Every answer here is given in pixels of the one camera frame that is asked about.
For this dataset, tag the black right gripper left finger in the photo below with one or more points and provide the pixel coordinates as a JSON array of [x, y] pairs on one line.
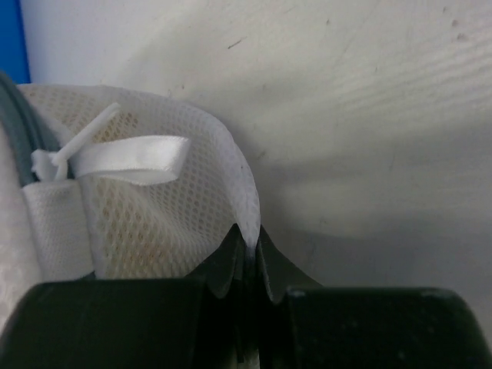
[[187, 322]]

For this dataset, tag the blue plastic bin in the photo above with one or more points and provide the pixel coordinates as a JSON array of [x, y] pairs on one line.
[[14, 57]]

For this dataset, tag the white mesh laundry bag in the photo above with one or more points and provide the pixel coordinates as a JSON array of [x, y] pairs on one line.
[[103, 182]]

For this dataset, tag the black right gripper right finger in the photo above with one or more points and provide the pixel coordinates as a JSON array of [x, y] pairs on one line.
[[302, 324]]

